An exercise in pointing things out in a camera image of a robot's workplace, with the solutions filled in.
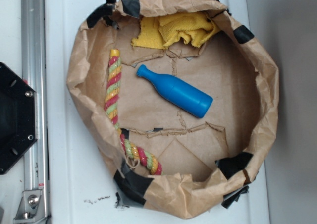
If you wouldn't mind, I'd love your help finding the brown paper bag basin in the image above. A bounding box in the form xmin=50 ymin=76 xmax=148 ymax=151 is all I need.
xmin=67 ymin=0 xmax=279 ymax=219

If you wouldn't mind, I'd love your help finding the metal corner bracket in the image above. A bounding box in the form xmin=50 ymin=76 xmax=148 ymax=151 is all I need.
xmin=13 ymin=190 xmax=45 ymax=224

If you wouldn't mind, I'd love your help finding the blue plastic bottle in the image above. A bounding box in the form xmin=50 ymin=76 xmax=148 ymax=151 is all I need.
xmin=136 ymin=65 xmax=213 ymax=118

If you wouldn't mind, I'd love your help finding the yellow cloth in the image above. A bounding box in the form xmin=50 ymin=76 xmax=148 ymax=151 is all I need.
xmin=131 ymin=11 xmax=220 ymax=50

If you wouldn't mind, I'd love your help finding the red yellow green rope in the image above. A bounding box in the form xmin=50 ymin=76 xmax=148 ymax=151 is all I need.
xmin=104 ymin=48 xmax=163 ymax=176

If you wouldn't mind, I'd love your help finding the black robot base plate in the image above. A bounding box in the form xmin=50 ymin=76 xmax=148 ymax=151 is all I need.
xmin=0 ymin=63 xmax=37 ymax=175

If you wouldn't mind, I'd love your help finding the aluminium rail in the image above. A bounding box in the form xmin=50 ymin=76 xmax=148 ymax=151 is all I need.
xmin=21 ymin=0 xmax=51 ymax=224

